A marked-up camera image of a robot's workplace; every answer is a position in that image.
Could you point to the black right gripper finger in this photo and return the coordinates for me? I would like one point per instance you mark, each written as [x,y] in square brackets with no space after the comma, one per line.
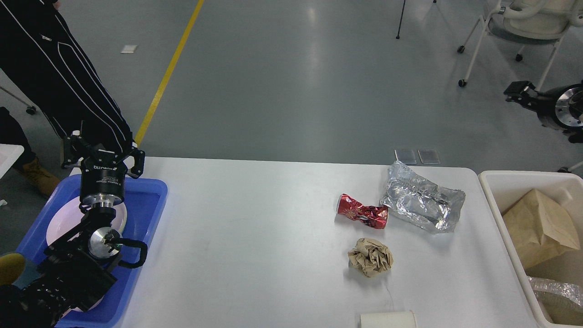
[523,93]

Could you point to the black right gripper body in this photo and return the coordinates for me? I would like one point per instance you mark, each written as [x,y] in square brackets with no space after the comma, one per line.
[560,108]

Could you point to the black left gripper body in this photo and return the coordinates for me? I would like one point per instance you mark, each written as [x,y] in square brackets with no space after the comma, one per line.
[102,180]

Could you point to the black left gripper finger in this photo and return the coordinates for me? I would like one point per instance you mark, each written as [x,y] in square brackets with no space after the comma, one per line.
[78,151]
[129,150]

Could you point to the pink plate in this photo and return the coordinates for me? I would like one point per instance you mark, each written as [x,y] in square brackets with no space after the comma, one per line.
[69,215]

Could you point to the teal mug yellow inside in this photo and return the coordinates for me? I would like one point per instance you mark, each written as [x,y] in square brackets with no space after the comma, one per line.
[12,265]

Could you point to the brown paper bag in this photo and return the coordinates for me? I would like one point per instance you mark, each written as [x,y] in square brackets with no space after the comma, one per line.
[540,229]

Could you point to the aluminium foil sheet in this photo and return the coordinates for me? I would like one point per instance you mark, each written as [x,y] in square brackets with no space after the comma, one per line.
[421,202]

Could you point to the brown paper ball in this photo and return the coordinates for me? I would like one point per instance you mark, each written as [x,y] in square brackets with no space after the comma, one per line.
[370,257]

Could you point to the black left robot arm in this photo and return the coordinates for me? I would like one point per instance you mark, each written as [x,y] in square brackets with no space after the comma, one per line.
[77,269]

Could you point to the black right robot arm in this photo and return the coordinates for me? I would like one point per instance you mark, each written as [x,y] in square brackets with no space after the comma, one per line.
[578,136]

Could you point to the brown boot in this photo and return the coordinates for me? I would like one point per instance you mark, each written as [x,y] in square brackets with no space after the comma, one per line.
[27,164]

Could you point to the white chair base left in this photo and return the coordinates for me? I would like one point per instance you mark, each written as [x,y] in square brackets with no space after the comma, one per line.
[30,109]

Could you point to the white side table left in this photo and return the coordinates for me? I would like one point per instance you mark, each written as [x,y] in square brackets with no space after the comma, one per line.
[9,153]

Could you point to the white office chair right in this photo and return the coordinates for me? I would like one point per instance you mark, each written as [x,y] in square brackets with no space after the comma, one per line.
[525,22]

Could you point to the beige plastic bin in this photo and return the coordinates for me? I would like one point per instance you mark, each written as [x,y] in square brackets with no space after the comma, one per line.
[502,190]

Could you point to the person in striped track pants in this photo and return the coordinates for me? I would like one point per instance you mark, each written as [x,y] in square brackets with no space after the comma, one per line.
[42,58]

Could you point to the metal floor plate right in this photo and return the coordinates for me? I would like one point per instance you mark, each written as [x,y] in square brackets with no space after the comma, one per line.
[429,156]

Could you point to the metal floor plate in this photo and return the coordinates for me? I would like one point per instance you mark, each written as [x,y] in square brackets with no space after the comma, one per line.
[406,156]
[429,156]

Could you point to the metal floor plate left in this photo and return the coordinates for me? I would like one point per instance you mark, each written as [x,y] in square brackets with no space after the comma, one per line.
[406,156]

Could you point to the black tripod leg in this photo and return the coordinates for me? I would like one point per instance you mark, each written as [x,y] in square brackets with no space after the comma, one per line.
[398,34]

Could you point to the red foil wrapper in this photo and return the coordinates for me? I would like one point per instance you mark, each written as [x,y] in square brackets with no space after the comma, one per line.
[371,216]

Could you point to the white paper cup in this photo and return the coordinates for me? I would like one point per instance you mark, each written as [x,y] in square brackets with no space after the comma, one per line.
[402,319]

